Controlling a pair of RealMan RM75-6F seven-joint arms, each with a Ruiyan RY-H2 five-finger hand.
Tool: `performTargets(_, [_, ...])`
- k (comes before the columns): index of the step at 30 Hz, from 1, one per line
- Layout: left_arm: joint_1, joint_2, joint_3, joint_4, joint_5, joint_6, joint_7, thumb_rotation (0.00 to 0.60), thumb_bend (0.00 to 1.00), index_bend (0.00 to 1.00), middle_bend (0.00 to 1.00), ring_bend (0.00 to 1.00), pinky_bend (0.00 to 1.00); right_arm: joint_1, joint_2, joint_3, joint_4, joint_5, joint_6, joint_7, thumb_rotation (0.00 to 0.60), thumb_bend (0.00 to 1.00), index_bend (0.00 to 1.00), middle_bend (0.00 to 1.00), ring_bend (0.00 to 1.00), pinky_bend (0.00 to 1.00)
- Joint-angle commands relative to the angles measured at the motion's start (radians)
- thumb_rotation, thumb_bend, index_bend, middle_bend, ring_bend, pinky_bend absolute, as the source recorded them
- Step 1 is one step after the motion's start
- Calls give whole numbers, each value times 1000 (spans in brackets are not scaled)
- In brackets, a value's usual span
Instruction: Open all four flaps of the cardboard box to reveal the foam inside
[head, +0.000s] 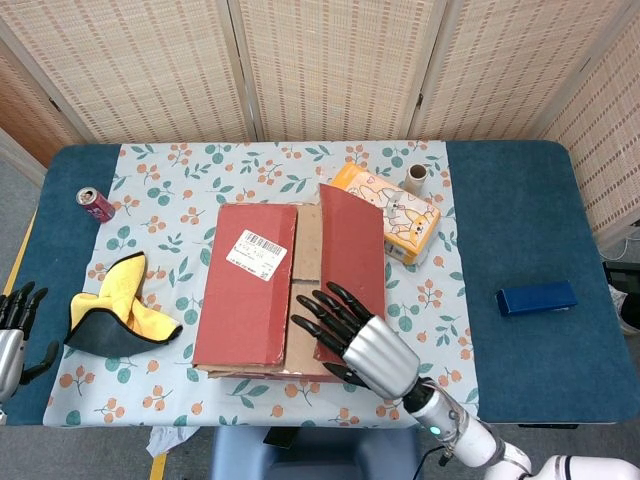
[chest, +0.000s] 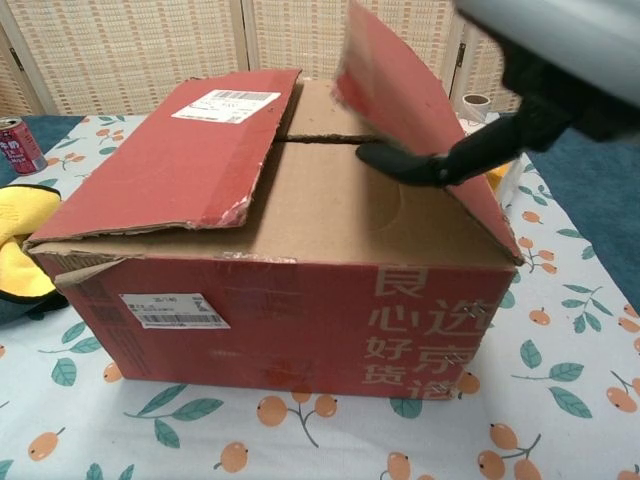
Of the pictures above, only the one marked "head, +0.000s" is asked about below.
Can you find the blue rectangular box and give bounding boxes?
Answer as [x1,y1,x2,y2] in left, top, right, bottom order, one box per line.
[495,280,579,318]

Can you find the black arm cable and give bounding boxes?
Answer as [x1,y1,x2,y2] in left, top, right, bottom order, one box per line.
[419,443,452,480]

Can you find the red cardboard shipping box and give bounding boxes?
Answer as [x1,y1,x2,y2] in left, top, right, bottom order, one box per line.
[191,183,387,384]

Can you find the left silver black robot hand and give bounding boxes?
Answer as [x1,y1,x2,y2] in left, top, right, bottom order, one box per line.
[0,280,60,406]

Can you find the orange corgi print tissue pack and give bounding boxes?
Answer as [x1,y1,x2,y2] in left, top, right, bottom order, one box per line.
[331,161,442,267]

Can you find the yellow and dark cloth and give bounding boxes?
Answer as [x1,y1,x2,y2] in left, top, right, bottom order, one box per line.
[63,251,184,358]

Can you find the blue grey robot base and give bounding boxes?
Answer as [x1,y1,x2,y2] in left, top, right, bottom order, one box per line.
[209,425,421,480]

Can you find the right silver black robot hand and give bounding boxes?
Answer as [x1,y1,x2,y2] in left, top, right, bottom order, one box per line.
[290,281,421,400]

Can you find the red soda can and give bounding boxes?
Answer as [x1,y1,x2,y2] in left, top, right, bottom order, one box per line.
[75,186,117,223]

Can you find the black floor equipment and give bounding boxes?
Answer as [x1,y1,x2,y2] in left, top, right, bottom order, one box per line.
[602,259,640,301]

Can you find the brown cardboard tube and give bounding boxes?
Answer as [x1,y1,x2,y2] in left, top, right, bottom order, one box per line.
[403,163,428,195]

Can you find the floral fruit print tablecloth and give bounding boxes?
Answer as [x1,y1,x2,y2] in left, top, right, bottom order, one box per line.
[43,141,481,429]

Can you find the woven folding screen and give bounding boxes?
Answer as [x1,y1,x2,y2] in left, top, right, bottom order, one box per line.
[0,0,640,246]

